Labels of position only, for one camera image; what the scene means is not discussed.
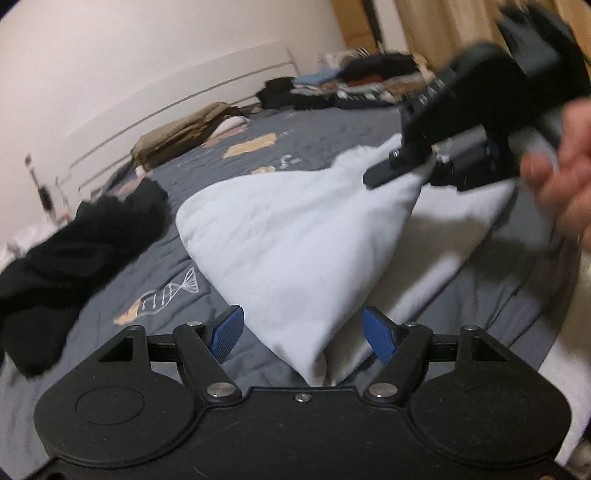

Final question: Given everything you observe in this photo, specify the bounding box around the person's right hand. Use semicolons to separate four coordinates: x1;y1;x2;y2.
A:
520;98;591;252

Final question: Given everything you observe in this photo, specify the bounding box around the light grey hoodie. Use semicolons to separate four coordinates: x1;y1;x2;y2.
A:
0;222;58;270

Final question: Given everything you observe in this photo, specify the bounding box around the white bed headboard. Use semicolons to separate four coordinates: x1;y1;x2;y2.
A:
51;42;298;212

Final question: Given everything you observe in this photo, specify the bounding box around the black clothes pile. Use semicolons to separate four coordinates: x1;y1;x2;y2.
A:
1;179;170;377

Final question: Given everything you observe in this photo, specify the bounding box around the grey quilted bedspread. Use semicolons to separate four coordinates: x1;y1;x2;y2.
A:
1;109;580;479

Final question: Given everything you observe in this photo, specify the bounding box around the stack of folded clothes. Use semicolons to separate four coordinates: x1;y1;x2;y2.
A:
256;52;434;110

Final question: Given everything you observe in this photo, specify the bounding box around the folded brown blanket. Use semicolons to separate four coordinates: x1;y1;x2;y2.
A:
131;102;245;172

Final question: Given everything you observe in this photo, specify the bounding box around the white pillow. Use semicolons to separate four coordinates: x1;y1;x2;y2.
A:
211;116;249;138

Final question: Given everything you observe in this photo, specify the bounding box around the beige curtain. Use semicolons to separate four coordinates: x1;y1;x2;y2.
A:
393;0;591;75

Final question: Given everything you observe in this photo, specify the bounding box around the white t-shirt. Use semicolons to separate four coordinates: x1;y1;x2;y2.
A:
176;135;515;387

